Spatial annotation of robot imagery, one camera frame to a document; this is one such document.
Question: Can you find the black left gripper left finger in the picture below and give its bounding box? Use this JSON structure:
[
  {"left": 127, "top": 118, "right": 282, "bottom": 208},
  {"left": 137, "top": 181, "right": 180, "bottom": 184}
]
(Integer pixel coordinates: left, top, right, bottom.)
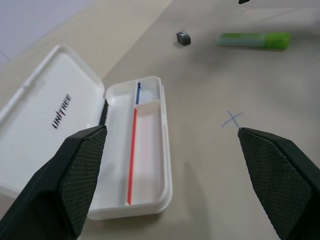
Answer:
[{"left": 0, "top": 124, "right": 108, "bottom": 240}]

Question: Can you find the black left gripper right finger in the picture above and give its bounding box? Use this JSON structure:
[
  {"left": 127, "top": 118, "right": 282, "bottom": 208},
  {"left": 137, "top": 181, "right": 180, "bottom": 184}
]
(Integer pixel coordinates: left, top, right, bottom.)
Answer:
[{"left": 237, "top": 127, "right": 320, "bottom": 240}]

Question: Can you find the green translucent lead box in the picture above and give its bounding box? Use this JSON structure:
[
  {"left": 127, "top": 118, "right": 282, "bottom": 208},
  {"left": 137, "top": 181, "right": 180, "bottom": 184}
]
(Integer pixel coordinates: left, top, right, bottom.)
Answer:
[{"left": 215, "top": 32, "right": 292, "bottom": 51}]

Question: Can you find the white Unitree pencil case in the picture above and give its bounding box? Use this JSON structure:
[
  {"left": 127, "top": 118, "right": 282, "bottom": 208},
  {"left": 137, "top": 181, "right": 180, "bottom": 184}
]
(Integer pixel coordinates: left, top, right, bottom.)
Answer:
[{"left": 0, "top": 44, "right": 174, "bottom": 221}]

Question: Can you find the small metal clip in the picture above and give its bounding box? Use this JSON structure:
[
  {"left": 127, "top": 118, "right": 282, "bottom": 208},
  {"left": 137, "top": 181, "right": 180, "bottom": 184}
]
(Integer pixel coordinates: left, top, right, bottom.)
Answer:
[{"left": 175, "top": 30, "right": 193, "bottom": 47}]

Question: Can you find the cream table sheet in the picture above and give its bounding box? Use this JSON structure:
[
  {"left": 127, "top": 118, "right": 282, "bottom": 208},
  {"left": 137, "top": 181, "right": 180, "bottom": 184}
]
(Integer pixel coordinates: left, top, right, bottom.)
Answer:
[{"left": 0, "top": 0, "right": 175, "bottom": 82}]

